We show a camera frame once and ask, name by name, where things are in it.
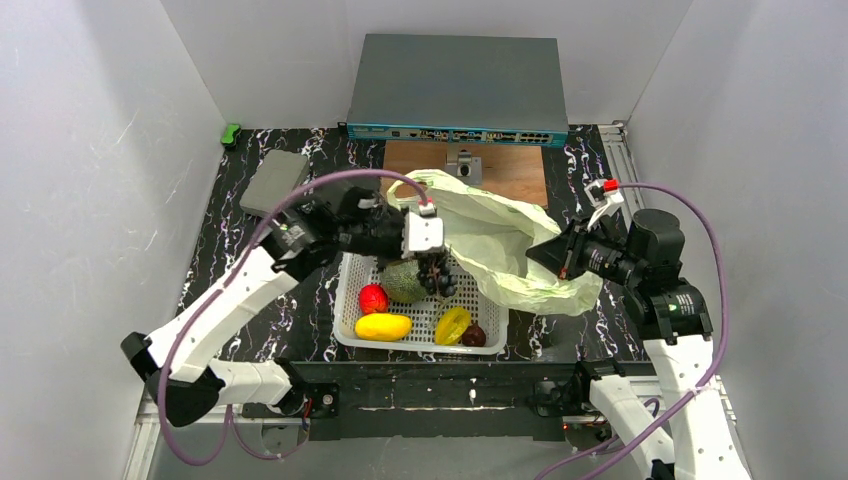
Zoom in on light green plastic bag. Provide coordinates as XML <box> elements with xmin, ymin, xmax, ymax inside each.
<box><xmin>407</xmin><ymin>169</ymin><xmax>603</xmax><ymax>316</ymax></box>

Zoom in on dark fake grapes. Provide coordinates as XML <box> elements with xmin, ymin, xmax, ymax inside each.
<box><xmin>417</xmin><ymin>252</ymin><xmax>458</xmax><ymax>298</ymax></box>

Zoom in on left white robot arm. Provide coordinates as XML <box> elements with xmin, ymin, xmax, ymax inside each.
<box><xmin>121</xmin><ymin>187</ymin><xmax>411</xmax><ymax>427</ymax></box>

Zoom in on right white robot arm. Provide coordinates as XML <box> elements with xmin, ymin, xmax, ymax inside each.
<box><xmin>527</xmin><ymin>209</ymin><xmax>750</xmax><ymax>479</ymax></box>

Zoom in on dark red fake fruit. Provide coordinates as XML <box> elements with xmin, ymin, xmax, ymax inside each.
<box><xmin>460</xmin><ymin>323</ymin><xmax>487</xmax><ymax>347</ymax></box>

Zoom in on yellow fake banana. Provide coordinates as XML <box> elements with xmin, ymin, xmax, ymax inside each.
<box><xmin>433</xmin><ymin>306</ymin><xmax>472</xmax><ymax>346</ymax></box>

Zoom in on green fake melon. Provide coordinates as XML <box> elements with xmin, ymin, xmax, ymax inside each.
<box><xmin>380</xmin><ymin>260</ymin><xmax>427</xmax><ymax>304</ymax></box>

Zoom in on red fake strawberry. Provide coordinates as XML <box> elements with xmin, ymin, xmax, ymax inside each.
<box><xmin>358</xmin><ymin>284</ymin><xmax>390</xmax><ymax>315</ymax></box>

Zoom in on yellow fake mango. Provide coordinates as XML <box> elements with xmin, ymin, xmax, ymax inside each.
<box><xmin>354</xmin><ymin>313</ymin><xmax>413</xmax><ymax>342</ymax></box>

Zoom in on brown wooden board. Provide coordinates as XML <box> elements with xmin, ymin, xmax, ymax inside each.
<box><xmin>383</xmin><ymin>141</ymin><xmax>548</xmax><ymax>208</ymax></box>

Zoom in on white plastic basket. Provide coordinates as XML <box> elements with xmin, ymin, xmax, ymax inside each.
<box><xmin>333</xmin><ymin>253</ymin><xmax>509</xmax><ymax>356</ymax></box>

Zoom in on grey rectangular case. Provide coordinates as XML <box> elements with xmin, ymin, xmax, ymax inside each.
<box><xmin>239</xmin><ymin>150</ymin><xmax>310</xmax><ymax>217</ymax></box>

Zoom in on green black small tool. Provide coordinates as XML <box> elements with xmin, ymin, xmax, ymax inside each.
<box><xmin>220</xmin><ymin>123</ymin><xmax>241</xmax><ymax>149</ymax></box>

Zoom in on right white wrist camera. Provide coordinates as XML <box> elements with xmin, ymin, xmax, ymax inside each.
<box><xmin>584</xmin><ymin>178</ymin><xmax>625</xmax><ymax>231</ymax></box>

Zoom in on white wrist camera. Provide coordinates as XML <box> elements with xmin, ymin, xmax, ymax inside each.
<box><xmin>401</xmin><ymin>200</ymin><xmax>445</xmax><ymax>259</ymax></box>
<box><xmin>584</xmin><ymin>178</ymin><xmax>625</xmax><ymax>231</ymax></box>

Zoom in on small metal bracket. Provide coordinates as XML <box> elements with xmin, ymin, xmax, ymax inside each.
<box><xmin>444</xmin><ymin>149</ymin><xmax>483</xmax><ymax>187</ymax></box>

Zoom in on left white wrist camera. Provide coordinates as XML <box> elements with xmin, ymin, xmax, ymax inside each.
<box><xmin>401</xmin><ymin>200</ymin><xmax>445</xmax><ymax>259</ymax></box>

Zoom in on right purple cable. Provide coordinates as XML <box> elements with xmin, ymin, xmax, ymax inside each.
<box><xmin>533</xmin><ymin>182</ymin><xmax>730</xmax><ymax>480</ymax></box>

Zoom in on purple cable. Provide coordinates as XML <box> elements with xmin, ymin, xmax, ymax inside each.
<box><xmin>157</xmin><ymin>169</ymin><xmax>435</xmax><ymax>466</ymax></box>
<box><xmin>533</xmin><ymin>182</ymin><xmax>730</xmax><ymax>480</ymax></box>

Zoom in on grey network switch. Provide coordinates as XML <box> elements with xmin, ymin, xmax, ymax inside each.
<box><xmin>342</xmin><ymin>34</ymin><xmax>569</xmax><ymax>148</ymax></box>

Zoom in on black base frame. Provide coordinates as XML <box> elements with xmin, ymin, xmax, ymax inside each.
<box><xmin>238</xmin><ymin>360</ymin><xmax>664</xmax><ymax>443</ymax></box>

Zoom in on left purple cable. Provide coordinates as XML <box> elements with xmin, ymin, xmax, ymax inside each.
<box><xmin>157</xmin><ymin>169</ymin><xmax>435</xmax><ymax>466</ymax></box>

